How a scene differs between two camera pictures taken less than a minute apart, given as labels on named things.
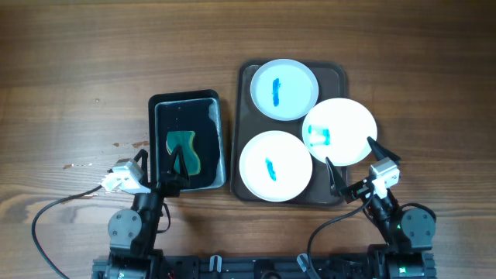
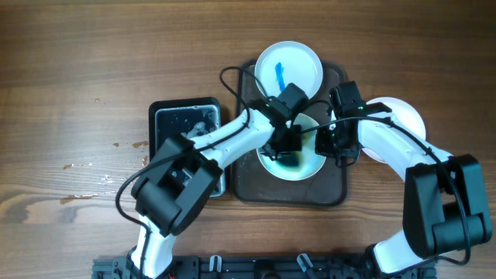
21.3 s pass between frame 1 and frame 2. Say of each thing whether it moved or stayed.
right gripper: moved
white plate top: moved
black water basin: stayed
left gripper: moved
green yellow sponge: moved
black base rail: stayed
